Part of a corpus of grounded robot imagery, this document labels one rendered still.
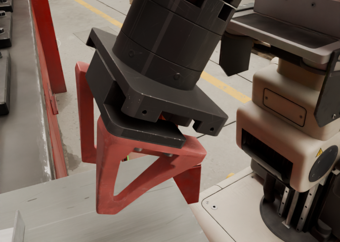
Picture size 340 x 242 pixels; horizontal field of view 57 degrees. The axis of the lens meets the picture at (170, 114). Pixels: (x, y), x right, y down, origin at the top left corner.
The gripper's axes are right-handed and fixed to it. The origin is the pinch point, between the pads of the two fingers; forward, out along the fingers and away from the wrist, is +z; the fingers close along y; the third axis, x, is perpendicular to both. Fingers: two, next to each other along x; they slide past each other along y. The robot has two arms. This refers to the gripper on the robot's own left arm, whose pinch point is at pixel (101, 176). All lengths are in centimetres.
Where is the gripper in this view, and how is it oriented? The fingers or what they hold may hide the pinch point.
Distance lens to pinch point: 24.1
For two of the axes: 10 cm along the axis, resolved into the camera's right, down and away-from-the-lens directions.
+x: 8.1, 2.1, 5.5
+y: 3.9, 5.1, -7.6
